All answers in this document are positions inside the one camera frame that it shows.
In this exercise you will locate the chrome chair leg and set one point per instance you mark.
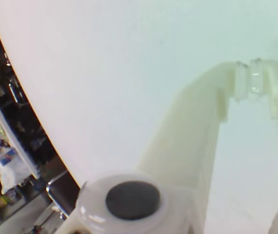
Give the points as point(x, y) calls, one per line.
point(56, 200)

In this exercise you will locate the white table frame bar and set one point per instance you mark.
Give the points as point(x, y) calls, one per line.
point(12, 141)

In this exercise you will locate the white plastic bag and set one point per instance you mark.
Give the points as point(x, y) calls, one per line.
point(9, 168)

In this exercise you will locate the plastic googly eye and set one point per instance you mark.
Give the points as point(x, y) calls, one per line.
point(131, 202)

